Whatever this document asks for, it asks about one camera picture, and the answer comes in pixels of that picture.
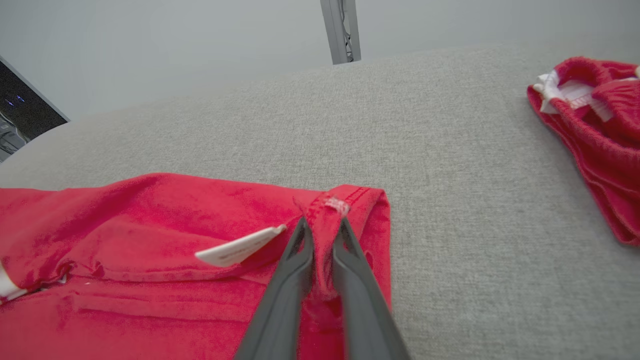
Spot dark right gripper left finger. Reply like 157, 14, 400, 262
234, 216, 316, 360

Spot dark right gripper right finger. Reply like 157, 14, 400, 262
331, 217, 412, 360

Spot red jersey with number 23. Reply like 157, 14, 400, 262
0, 172, 392, 360

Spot red shorts with white stripes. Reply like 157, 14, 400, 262
526, 56, 640, 247

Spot grey metal partition post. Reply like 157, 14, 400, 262
320, 0, 362, 66

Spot dark panel behind frame bar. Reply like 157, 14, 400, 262
0, 61, 68, 163

